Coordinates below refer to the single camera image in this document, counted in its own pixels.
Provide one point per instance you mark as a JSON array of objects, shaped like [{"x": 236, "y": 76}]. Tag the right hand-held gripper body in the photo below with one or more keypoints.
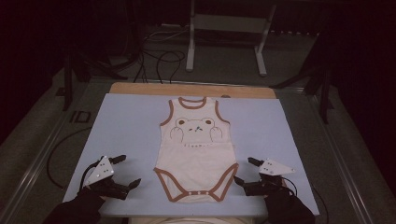
[{"x": 274, "y": 168}]

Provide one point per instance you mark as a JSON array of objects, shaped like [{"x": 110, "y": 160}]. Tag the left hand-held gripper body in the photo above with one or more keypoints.
[{"x": 101, "y": 171}]

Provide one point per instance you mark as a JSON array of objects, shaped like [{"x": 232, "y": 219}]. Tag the cream baby bodysuit brown trim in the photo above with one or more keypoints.
[{"x": 196, "y": 165}]

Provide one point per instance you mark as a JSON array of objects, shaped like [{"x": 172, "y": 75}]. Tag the person's left hand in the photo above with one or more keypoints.
[{"x": 90, "y": 195}]

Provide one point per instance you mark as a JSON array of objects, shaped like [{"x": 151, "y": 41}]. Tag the person's right hand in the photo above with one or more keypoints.
[{"x": 280, "y": 200}]

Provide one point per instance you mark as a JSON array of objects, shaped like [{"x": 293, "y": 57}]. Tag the light blue table mat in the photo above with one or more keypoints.
[{"x": 130, "y": 124}]

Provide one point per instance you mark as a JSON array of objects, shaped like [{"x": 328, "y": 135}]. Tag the black metal stand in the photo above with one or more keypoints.
[
  {"x": 67, "y": 84},
  {"x": 324, "y": 93}
]

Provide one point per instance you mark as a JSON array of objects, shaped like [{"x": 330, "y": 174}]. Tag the white metal stand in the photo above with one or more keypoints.
[{"x": 230, "y": 23}]

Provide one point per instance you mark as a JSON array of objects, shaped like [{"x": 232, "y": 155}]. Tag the black square floor frame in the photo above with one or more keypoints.
[{"x": 72, "y": 116}]

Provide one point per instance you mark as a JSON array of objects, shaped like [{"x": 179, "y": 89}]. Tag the metal floor rail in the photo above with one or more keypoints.
[
  {"x": 34, "y": 168},
  {"x": 339, "y": 161}
]

